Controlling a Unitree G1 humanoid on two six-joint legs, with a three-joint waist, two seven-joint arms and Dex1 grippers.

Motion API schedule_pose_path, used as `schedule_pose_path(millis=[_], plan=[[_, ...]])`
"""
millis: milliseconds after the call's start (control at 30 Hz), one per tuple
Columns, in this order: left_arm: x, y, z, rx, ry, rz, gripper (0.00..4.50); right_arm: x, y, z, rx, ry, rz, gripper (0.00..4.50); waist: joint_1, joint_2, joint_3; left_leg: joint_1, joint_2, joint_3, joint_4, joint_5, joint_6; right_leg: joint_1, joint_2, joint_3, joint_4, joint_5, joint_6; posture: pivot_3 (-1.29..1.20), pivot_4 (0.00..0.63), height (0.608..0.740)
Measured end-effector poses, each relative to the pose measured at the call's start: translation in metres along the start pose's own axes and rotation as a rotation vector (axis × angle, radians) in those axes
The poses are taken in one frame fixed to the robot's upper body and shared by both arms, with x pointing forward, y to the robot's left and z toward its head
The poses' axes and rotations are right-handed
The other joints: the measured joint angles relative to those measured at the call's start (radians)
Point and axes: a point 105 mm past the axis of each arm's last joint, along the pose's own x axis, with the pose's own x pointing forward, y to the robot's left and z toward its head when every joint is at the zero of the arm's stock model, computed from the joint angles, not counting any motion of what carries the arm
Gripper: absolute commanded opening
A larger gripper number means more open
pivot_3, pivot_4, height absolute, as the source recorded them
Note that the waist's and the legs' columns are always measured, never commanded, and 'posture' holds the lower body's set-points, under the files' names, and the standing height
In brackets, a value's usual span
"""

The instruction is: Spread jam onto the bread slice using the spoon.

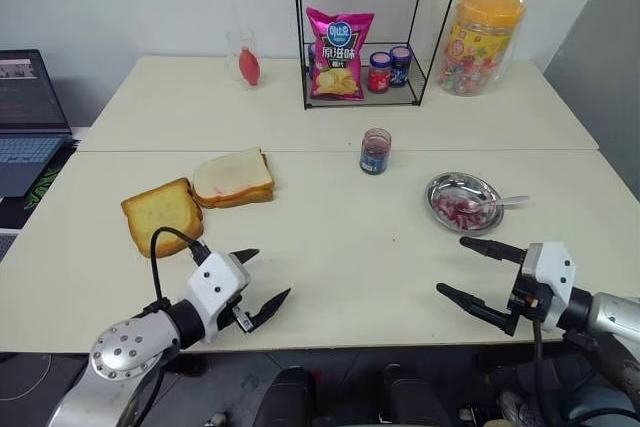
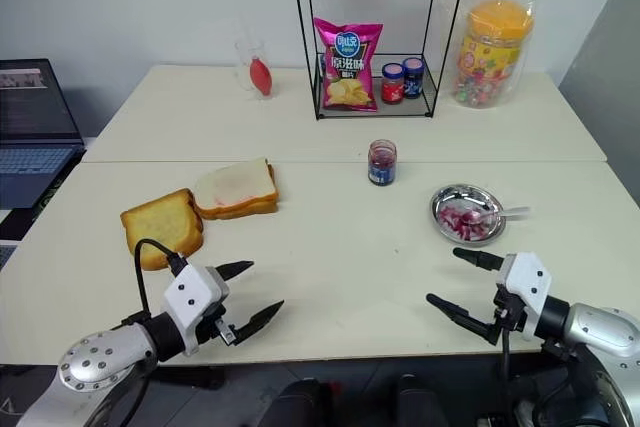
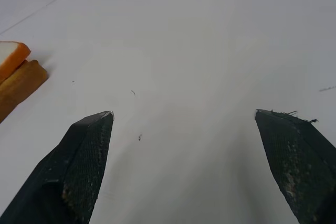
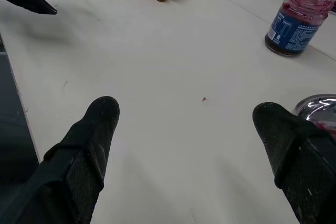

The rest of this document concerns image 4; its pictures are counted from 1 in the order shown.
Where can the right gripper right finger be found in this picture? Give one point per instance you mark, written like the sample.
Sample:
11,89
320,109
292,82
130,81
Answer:
294,155

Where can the open blue-label jam jar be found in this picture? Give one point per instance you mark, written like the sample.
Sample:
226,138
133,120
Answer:
294,30

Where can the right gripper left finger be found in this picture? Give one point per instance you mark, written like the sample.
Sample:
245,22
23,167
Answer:
78,161

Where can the round steel dish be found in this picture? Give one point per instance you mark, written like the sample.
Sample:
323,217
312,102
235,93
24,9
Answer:
315,113

